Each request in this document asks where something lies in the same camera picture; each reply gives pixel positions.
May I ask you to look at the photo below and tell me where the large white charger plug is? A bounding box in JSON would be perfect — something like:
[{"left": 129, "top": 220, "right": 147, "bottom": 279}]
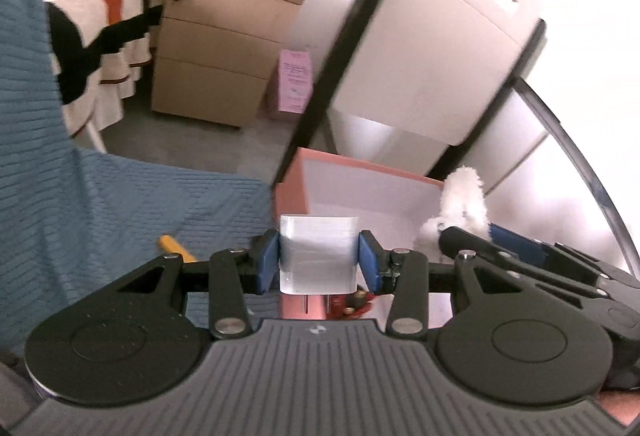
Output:
[{"left": 278, "top": 214, "right": 360, "bottom": 318}]

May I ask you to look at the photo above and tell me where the pink carton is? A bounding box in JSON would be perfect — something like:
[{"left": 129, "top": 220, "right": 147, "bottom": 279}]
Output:
[{"left": 264, "top": 48, "right": 315, "bottom": 115}]

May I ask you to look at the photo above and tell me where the black curved metal rail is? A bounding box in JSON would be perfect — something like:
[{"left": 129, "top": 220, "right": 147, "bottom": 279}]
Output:
[{"left": 509, "top": 78, "right": 640, "bottom": 278}]

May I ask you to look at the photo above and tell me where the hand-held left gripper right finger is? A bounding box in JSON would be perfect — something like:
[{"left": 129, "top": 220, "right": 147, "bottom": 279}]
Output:
[{"left": 358, "top": 229, "right": 507, "bottom": 338}]

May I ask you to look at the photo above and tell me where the white plush toy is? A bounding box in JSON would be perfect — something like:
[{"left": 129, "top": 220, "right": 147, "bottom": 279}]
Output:
[{"left": 418, "top": 165, "right": 490, "bottom": 251}]

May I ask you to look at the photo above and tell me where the blue textured chair cover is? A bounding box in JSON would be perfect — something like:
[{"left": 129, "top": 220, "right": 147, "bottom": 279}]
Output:
[{"left": 0, "top": 0, "right": 274, "bottom": 367}]

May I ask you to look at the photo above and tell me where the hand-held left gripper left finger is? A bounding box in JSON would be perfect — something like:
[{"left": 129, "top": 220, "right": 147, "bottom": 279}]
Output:
[{"left": 112, "top": 229, "right": 280, "bottom": 341}]

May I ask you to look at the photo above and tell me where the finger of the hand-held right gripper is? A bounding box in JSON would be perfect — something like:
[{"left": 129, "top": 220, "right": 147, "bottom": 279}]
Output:
[
  {"left": 438, "top": 225, "right": 603, "bottom": 289},
  {"left": 488, "top": 223, "right": 617, "bottom": 278}
]

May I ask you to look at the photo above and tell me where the yellow plastic piece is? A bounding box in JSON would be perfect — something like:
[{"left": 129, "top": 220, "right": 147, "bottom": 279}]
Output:
[{"left": 157, "top": 235, "right": 199, "bottom": 265}]

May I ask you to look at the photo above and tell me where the wooden nightstand with drawers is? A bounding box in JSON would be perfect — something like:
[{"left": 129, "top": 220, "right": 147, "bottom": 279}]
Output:
[{"left": 151, "top": 0, "right": 307, "bottom": 131}]

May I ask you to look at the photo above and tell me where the pink cardboard box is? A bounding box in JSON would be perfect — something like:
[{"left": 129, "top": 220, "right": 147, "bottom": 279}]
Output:
[{"left": 272, "top": 146, "right": 447, "bottom": 320}]

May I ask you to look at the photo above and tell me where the red and black toy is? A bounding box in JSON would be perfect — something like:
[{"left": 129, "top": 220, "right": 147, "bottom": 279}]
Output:
[{"left": 327, "top": 292, "right": 374, "bottom": 318}]

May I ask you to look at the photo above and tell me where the white glossy cabinet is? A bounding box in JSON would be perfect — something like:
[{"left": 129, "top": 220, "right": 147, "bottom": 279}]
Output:
[{"left": 327, "top": 86, "right": 623, "bottom": 277}]

